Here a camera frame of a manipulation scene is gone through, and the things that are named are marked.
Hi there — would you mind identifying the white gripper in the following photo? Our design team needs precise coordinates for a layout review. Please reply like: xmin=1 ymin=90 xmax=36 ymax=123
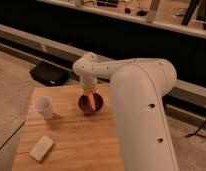
xmin=80 ymin=77 xmax=98 ymax=96

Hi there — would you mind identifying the orange pepper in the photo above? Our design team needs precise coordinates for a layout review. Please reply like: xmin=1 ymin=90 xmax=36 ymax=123
xmin=88 ymin=91 xmax=96 ymax=110

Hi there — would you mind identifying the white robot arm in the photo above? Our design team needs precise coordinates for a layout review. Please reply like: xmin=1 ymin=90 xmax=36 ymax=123
xmin=73 ymin=52 xmax=180 ymax=171

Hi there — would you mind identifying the dark ceramic bowl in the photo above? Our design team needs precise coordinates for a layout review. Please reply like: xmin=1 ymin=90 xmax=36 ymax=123
xmin=78 ymin=93 xmax=103 ymax=115

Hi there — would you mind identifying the black flat box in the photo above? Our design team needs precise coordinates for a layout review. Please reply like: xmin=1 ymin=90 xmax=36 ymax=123
xmin=29 ymin=61 xmax=69 ymax=86

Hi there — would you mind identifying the white plastic cup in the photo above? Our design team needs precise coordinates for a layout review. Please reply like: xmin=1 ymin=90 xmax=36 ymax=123
xmin=34 ymin=96 xmax=54 ymax=119

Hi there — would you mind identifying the beige sponge block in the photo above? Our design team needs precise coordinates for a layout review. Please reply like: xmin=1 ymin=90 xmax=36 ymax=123
xmin=29 ymin=135 xmax=54 ymax=162

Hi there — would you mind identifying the black floor cable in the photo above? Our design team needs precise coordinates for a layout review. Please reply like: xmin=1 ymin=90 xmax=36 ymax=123
xmin=186 ymin=111 xmax=206 ymax=139

